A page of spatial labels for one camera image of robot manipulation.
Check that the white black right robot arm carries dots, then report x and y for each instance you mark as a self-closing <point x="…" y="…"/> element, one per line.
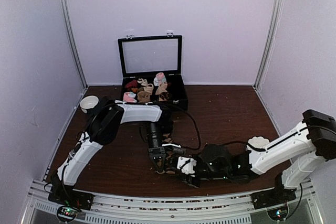
<point x="311" y="141"/>

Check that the brown tan argyle sock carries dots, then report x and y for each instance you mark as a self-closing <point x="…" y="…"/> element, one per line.
<point x="171" y="156"/>
<point x="165" y="96"/>

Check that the aluminium left corner post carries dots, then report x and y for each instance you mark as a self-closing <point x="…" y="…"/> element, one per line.
<point x="72" y="43"/>

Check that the white scalloped bowl right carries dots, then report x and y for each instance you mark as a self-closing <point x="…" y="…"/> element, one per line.
<point x="258" y="141"/>

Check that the cream rolled sock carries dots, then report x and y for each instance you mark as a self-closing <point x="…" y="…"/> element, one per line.
<point x="145" y="86"/>

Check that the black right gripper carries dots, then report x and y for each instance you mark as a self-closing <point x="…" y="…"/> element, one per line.
<point x="188" y="180"/>

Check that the dark red rolled sock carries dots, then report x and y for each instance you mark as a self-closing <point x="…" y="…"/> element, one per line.
<point x="132" y="84"/>

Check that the tan rolled sock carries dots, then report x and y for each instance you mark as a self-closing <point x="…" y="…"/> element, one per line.
<point x="143" y="97"/>

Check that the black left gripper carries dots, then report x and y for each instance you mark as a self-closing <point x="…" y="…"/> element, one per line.
<point x="161" y="154"/>

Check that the white bowl left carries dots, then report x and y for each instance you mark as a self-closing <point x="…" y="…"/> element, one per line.
<point x="88" y="103"/>

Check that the black box with glass lid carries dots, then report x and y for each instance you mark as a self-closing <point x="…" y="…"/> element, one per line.
<point x="145" y="57"/>

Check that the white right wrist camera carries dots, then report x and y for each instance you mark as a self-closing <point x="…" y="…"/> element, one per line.
<point x="186" y="165"/>

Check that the aluminium right corner post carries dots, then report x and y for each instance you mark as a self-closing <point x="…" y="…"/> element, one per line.
<point x="270" y="40"/>

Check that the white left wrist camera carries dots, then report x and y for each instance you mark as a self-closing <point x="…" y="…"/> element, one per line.
<point x="171" y="145"/>

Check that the aluminium front rail frame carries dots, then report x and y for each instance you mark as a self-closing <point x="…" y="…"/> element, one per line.
<point x="109" y="208"/>

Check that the beige rolled sock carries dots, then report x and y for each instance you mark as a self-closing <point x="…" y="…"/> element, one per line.
<point x="161" y="88"/>

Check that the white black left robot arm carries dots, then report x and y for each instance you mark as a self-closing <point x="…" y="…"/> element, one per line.
<point x="101" y="130"/>

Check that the pink teal white rolled sock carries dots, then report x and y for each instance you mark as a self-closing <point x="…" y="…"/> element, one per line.
<point x="159" y="79"/>

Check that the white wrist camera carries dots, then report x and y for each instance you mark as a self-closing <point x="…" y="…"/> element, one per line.
<point x="171" y="145"/>
<point x="186" y="165"/>

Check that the aluminium corner post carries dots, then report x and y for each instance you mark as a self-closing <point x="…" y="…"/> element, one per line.
<point x="72" y="43"/>
<point x="270" y="40"/>

